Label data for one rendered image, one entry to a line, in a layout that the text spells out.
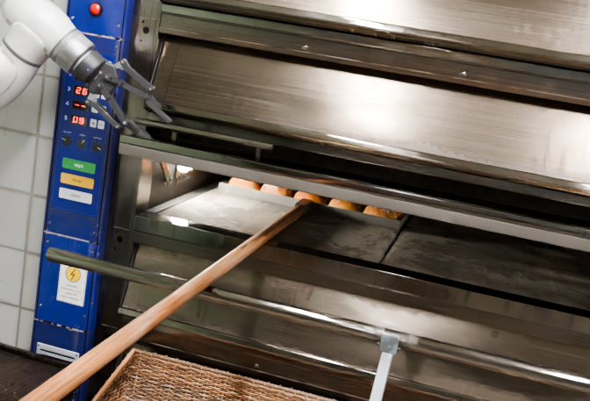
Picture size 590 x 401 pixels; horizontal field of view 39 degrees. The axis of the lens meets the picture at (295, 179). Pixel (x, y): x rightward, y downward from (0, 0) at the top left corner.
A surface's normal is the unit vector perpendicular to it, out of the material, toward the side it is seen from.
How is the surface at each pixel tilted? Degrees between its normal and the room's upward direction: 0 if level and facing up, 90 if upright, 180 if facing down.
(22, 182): 90
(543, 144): 70
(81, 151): 90
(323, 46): 90
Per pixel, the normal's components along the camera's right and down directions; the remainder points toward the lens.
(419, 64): -0.25, 0.14
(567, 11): -0.18, -0.20
